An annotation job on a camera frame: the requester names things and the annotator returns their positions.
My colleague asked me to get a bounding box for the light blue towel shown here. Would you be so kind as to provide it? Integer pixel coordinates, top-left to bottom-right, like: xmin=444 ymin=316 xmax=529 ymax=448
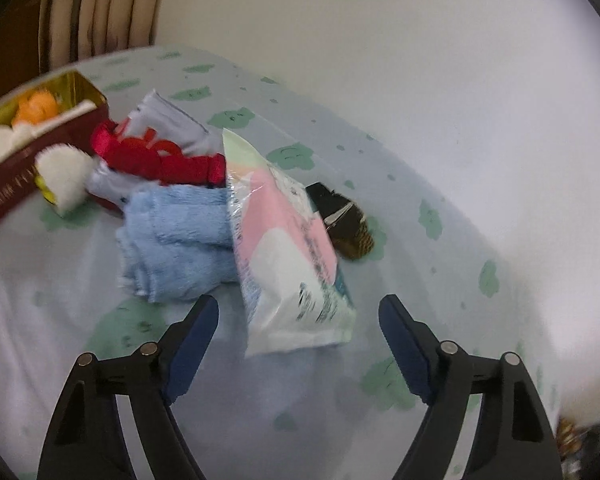
xmin=116 ymin=184 xmax=238 ymax=304

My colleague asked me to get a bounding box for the black gold scrunchie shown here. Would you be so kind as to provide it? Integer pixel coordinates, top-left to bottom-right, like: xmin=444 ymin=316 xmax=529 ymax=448
xmin=306 ymin=182 xmax=375 ymax=260

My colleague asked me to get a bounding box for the pastel tissue pack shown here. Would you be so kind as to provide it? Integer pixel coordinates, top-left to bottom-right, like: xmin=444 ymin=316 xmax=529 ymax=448
xmin=222 ymin=130 xmax=356 ymax=356

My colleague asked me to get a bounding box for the orange soft cloth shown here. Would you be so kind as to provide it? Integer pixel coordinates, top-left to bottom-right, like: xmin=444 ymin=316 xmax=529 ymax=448
xmin=12 ymin=89 xmax=60 ymax=126

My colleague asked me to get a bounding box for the green patterned white tablecloth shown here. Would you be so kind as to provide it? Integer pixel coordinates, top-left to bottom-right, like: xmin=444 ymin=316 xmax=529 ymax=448
xmin=0 ymin=45 xmax=571 ymax=480

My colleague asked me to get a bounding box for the red gold tin box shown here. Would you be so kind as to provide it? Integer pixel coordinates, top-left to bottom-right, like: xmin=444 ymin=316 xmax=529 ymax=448
xmin=0 ymin=70 xmax=109 ymax=221

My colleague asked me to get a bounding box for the beige patterned curtain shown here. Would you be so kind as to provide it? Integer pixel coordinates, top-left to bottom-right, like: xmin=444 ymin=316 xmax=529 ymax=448
xmin=38 ymin=0 xmax=161 ymax=73

